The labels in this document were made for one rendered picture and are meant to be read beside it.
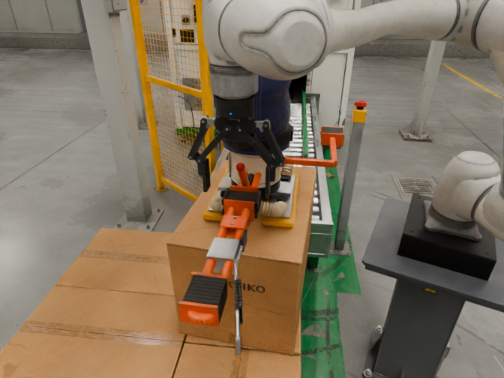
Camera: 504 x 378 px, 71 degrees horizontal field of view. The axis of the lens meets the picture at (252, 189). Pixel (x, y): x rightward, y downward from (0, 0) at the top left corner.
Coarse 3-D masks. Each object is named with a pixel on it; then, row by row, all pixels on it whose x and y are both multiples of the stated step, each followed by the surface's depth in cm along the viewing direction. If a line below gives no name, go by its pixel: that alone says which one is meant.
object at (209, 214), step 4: (228, 168) 141; (224, 172) 138; (228, 172) 137; (224, 176) 135; (228, 176) 134; (220, 180) 133; (216, 188) 127; (216, 192) 125; (220, 192) 119; (224, 192) 119; (212, 196) 122; (208, 204) 118; (208, 208) 116; (204, 212) 114; (208, 212) 114; (212, 212) 114; (216, 212) 114; (220, 212) 114; (204, 216) 113; (208, 216) 113; (212, 216) 112; (216, 216) 112; (220, 216) 112; (220, 220) 113
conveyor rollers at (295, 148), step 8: (296, 104) 365; (296, 112) 342; (296, 120) 320; (296, 128) 303; (296, 136) 288; (312, 136) 287; (296, 144) 272; (312, 144) 272; (288, 152) 258; (296, 152) 258; (312, 152) 263; (312, 216) 187
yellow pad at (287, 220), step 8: (280, 176) 134; (296, 176) 135; (296, 184) 130; (296, 192) 125; (272, 200) 119; (280, 200) 115; (288, 200) 119; (288, 208) 115; (264, 216) 112; (272, 216) 112; (288, 216) 111; (264, 224) 111; (272, 224) 110; (280, 224) 110; (288, 224) 109
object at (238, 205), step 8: (232, 192) 100; (240, 192) 100; (248, 192) 100; (256, 192) 100; (224, 200) 94; (232, 200) 94; (240, 200) 94; (248, 200) 96; (256, 200) 95; (224, 208) 95; (240, 208) 94; (248, 208) 94; (256, 208) 97; (256, 216) 96
